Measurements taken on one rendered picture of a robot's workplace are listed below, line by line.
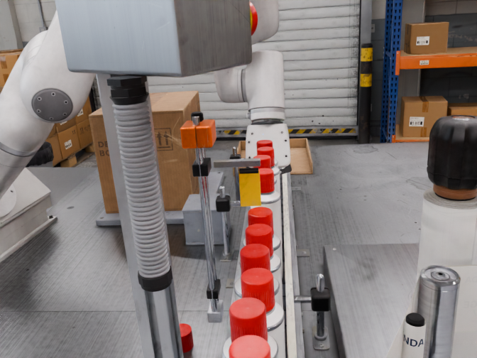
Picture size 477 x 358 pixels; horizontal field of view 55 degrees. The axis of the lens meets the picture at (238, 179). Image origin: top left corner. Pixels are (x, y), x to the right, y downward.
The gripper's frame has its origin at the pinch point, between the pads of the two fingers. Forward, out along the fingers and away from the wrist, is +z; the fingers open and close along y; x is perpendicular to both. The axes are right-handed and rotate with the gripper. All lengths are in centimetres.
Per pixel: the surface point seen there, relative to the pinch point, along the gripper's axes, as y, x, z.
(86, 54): -15, -63, -15
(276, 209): 2.0, -29.2, 2.5
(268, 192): 0.8, -29.9, -0.3
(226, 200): -8.7, -10.8, 1.6
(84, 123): -201, 350, -67
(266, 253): 1, -55, 6
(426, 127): 133, 318, -45
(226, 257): -9.6, -6.2, 14.3
